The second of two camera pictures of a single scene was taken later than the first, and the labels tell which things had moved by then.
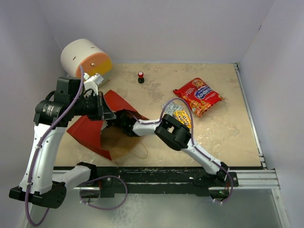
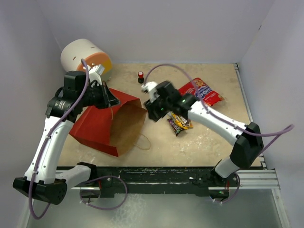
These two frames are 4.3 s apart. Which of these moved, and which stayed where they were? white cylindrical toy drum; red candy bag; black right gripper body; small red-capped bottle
Moved: black right gripper body
Stayed: red candy bag; small red-capped bottle; white cylindrical toy drum
